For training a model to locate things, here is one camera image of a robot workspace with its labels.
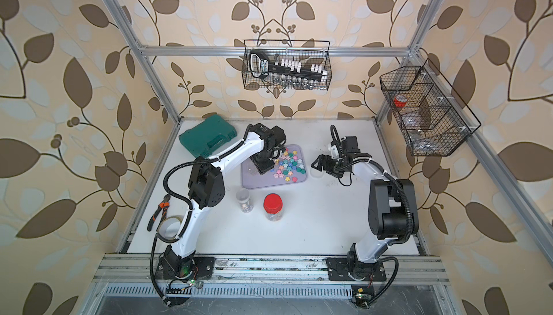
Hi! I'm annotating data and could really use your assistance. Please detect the clear jar lid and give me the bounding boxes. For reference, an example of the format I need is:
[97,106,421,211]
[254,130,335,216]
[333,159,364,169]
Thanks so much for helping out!
[310,168,325,179]

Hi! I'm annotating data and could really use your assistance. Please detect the red lidded clear jar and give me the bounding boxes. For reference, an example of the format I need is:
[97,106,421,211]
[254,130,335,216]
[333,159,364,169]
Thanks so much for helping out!
[264,193,283,221]

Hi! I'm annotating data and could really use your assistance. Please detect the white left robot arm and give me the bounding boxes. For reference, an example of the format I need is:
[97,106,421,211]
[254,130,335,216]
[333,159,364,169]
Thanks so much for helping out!
[148,124,287,308]

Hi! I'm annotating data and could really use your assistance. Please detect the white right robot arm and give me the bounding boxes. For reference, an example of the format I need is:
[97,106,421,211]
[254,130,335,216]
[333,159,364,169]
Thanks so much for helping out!
[311,153,418,281]

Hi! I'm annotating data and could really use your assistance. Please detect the pile of star candies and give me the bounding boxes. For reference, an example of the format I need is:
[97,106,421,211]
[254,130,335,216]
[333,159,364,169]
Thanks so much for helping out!
[266,145,307,185]

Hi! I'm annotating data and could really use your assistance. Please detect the open clear jar of candies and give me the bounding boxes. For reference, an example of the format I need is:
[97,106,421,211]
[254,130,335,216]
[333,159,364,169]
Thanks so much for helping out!
[236,188,253,213]

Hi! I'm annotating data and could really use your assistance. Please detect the red lidded jar in basket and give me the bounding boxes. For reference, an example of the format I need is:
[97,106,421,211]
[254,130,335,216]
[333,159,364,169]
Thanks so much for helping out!
[393,95,408,109]

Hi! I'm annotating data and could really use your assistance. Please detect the lilac plastic tray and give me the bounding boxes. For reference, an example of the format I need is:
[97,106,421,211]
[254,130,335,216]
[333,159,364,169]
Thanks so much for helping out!
[241,145,302,189]

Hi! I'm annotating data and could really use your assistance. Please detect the green plastic block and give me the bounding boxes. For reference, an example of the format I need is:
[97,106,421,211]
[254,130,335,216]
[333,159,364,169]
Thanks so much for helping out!
[179,114,238,158]

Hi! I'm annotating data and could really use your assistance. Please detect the black socket set holder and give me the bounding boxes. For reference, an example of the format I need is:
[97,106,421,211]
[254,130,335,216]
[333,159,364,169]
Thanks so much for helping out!
[244,49,331,83]

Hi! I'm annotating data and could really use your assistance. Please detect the orange black pliers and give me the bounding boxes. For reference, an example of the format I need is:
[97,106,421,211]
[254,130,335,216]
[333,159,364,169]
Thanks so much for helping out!
[147,194,171,231]

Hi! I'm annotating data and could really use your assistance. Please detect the yellow tape roll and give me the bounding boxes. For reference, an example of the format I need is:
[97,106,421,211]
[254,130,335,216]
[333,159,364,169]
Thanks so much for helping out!
[156,216,184,244]

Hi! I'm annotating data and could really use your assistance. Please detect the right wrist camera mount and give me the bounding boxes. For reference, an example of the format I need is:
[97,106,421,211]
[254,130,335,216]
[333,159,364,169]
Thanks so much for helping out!
[329,136,361,159]

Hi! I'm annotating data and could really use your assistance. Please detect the black wire basket back wall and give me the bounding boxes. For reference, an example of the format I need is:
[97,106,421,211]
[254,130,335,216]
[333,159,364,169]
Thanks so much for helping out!
[241,38,332,91]

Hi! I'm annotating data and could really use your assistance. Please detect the black wire basket wall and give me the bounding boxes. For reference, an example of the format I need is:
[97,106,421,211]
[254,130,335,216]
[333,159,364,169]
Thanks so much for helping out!
[241,38,332,91]
[380,59,481,157]

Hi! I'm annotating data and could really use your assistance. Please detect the black wire basket right wall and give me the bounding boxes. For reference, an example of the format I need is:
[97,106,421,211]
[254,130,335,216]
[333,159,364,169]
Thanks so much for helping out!
[380,59,481,157]

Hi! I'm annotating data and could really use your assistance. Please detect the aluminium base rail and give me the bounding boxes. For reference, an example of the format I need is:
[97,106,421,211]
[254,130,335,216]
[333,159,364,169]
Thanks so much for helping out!
[93,254,449,300]

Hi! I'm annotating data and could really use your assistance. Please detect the aluminium frame post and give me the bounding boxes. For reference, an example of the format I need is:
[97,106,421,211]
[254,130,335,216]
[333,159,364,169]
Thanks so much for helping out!
[374,0,459,126]

